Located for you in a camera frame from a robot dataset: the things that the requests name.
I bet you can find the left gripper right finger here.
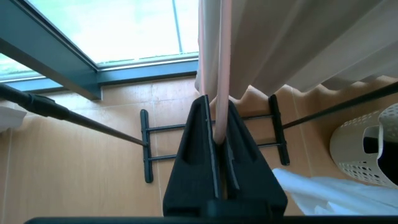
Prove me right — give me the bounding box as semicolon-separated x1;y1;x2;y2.
221;99;289;217

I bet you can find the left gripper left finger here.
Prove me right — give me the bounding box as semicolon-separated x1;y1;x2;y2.
162;95;222;217

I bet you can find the white printed t-shirt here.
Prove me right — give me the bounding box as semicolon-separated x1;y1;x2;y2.
272;167;398;216

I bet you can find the pink clothes hanger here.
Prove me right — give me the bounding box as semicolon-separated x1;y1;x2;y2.
198;0;233;146

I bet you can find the white laundry basket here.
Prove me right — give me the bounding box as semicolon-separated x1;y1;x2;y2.
329;102;398;190

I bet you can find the black clothes rack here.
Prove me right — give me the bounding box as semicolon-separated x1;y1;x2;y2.
0;81;398;184

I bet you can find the window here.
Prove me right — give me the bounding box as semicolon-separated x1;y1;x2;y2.
0;0;200;100

